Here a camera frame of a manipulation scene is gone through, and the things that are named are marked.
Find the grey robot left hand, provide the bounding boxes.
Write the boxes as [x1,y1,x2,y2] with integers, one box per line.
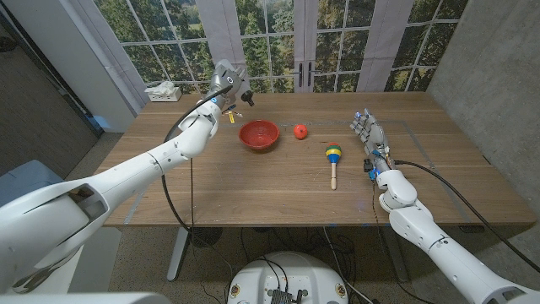
[208,58,250,106]

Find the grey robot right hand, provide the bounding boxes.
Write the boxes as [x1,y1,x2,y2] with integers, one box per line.
[348,108,392,168]

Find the oil cruet with black nozzle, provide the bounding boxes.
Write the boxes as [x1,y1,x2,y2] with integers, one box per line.
[235,78,256,107]

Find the colourful wooden maraca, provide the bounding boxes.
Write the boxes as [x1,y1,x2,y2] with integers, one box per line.
[324,142,343,191]

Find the red bowl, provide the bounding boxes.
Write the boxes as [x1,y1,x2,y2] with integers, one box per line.
[238,119,281,151]

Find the printed window backdrop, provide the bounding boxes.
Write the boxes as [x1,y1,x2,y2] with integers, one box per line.
[69,0,469,115]

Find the white tissue box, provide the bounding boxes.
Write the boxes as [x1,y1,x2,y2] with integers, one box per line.
[144,81,183,103]

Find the grey table leg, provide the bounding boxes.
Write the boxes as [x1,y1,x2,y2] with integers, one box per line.
[381,226,409,283]

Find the black round floor fan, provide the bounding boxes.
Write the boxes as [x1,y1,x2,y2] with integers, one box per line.
[189,226,224,248]

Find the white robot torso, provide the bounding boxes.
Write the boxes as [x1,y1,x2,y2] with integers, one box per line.
[226,251,349,304]

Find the white table leg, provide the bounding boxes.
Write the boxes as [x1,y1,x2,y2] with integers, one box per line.
[166,226,191,282]

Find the blue plastic bin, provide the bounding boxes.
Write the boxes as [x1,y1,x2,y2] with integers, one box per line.
[0,159,73,212]

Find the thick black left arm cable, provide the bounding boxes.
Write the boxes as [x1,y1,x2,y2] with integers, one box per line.
[160,84,235,292]

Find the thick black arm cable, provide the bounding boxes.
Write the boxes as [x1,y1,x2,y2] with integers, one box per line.
[394,159,540,274]
[160,84,235,292]

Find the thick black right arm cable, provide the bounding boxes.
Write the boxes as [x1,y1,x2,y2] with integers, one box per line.
[394,159,540,274]

